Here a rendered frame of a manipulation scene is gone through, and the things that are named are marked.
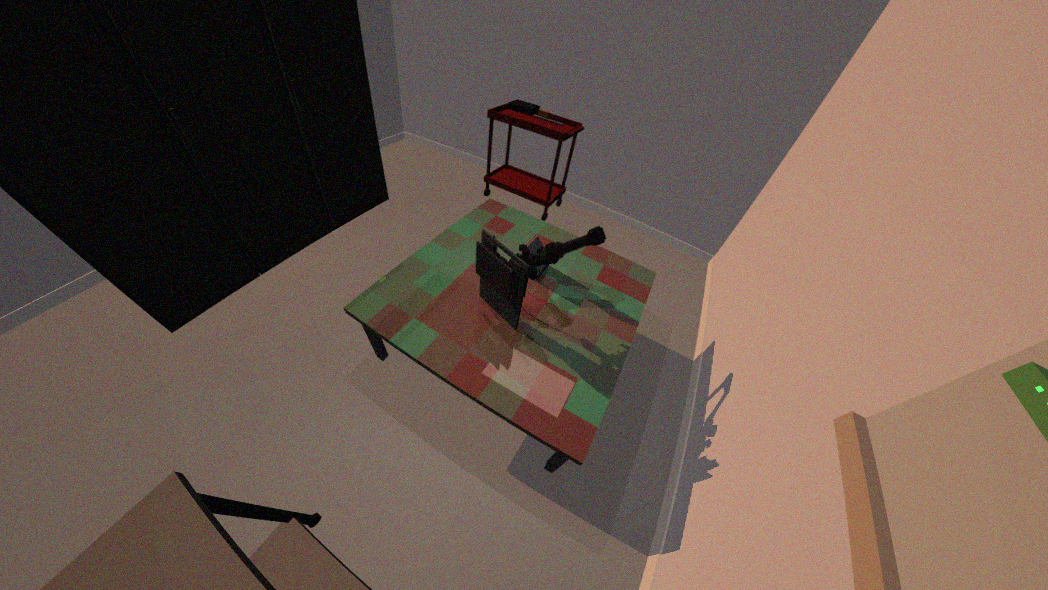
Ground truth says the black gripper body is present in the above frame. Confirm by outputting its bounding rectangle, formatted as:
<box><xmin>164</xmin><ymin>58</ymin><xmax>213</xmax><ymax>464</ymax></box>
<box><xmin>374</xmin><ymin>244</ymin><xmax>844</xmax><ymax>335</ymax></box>
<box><xmin>519</xmin><ymin>244</ymin><xmax>539</xmax><ymax>266</ymax></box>

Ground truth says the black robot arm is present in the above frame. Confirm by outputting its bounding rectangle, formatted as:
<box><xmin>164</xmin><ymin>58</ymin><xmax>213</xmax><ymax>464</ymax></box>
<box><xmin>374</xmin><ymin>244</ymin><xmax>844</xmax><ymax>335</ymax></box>
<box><xmin>527</xmin><ymin>226</ymin><xmax>606</xmax><ymax>280</ymax></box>

